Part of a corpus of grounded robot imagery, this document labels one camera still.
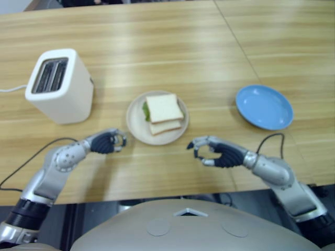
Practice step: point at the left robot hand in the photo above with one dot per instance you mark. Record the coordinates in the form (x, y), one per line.
(103, 143)

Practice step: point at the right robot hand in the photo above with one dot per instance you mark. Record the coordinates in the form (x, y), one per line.
(230, 155)

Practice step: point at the cream toaster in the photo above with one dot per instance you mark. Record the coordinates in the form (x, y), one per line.
(61, 87)

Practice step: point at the robot body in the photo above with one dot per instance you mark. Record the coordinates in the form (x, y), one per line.
(191, 227)

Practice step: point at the cream plate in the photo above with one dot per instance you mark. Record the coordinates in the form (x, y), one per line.
(136, 123)

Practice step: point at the green lettuce leaf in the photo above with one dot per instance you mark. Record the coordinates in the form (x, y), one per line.
(146, 112)

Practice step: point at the bread slice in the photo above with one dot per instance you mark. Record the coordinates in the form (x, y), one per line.
(163, 107)
(165, 127)

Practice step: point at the blue plate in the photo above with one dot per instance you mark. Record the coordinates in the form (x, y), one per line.
(264, 107)

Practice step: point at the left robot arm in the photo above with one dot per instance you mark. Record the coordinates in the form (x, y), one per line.
(49, 177)

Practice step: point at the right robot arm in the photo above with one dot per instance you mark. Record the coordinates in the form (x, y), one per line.
(282, 180)

